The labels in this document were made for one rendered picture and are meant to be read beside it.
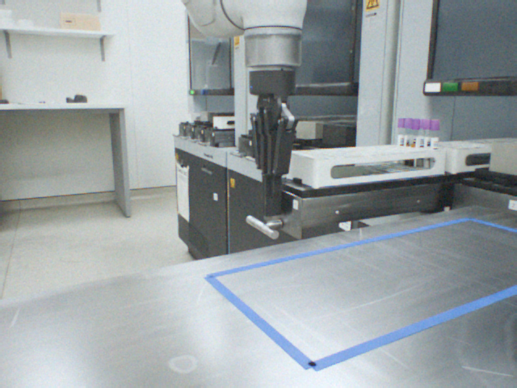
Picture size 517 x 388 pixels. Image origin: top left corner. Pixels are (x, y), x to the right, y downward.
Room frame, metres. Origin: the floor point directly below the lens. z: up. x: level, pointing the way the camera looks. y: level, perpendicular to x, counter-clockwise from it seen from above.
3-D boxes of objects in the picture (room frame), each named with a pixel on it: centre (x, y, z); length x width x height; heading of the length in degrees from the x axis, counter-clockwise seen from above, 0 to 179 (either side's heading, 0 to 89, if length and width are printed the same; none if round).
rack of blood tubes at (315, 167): (0.80, -0.21, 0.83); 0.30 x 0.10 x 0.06; 115
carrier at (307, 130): (1.39, -0.16, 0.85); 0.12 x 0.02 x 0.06; 26
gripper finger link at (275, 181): (0.69, -0.03, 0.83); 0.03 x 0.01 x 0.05; 25
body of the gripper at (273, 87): (0.71, -0.02, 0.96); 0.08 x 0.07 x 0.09; 25
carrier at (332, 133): (1.25, -0.23, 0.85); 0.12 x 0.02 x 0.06; 26
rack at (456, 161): (0.93, -0.49, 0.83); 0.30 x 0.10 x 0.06; 115
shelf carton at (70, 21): (3.73, 1.44, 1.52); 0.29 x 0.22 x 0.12; 114
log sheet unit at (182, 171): (2.43, 0.44, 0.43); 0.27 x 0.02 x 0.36; 25
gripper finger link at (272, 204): (0.71, -0.03, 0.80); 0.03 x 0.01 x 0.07; 115
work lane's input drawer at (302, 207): (0.86, -0.33, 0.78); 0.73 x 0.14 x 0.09; 115
